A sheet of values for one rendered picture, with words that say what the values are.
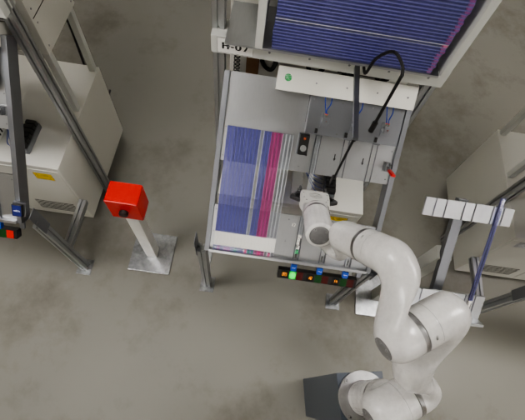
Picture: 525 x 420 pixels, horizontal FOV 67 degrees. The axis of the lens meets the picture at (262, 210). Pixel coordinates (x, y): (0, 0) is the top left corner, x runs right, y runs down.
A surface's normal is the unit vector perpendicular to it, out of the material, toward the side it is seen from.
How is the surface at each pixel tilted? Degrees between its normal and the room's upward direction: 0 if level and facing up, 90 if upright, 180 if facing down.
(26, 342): 0
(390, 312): 60
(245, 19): 0
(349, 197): 0
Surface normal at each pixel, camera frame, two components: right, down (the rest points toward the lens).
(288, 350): 0.09, -0.42
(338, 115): -0.02, 0.30
